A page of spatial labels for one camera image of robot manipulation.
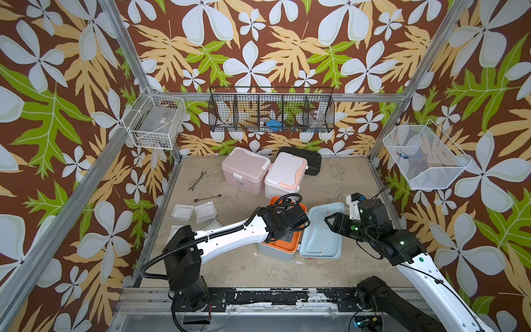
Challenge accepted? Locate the white first aid kit box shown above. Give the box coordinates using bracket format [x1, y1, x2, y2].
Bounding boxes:
[264, 152, 308, 199]

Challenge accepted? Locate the white wire basket left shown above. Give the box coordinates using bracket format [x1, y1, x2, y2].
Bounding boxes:
[124, 94, 188, 150]

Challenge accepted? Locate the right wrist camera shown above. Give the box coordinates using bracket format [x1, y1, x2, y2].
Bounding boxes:
[346, 193, 366, 221]

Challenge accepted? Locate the black wire basket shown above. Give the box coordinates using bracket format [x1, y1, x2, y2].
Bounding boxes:
[205, 86, 335, 133]

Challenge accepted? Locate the black plastic case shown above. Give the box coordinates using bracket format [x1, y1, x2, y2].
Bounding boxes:
[279, 147, 322, 176]

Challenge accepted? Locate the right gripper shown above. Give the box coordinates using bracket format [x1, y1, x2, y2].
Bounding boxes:
[322, 211, 377, 246]

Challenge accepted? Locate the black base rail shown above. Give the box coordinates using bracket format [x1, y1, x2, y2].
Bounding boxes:
[173, 286, 374, 313]

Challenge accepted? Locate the pink first aid kit box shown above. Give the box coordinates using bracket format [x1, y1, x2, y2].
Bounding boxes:
[221, 147, 271, 196]

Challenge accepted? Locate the blue object in basket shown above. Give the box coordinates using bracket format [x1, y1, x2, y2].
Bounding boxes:
[266, 120, 283, 132]

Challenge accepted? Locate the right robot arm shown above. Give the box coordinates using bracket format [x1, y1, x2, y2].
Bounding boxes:
[324, 193, 491, 331]

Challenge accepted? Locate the large steel wrench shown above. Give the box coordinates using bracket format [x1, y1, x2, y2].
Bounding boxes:
[188, 171, 207, 192]

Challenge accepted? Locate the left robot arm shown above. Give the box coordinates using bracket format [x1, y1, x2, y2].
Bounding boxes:
[140, 193, 311, 311]

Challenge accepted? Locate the white mesh basket right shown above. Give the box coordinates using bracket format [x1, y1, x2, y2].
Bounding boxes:
[383, 120, 472, 190]

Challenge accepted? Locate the small steel wrench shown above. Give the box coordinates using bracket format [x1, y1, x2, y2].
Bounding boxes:
[194, 194, 222, 203]

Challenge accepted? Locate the blue orange first aid kit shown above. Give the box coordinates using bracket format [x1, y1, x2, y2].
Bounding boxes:
[258, 196, 346, 262]

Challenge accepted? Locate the orange tray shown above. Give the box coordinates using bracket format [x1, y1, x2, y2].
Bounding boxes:
[257, 194, 303, 261]

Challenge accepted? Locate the clear tape roll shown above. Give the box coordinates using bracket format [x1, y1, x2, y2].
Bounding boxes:
[338, 194, 350, 203]

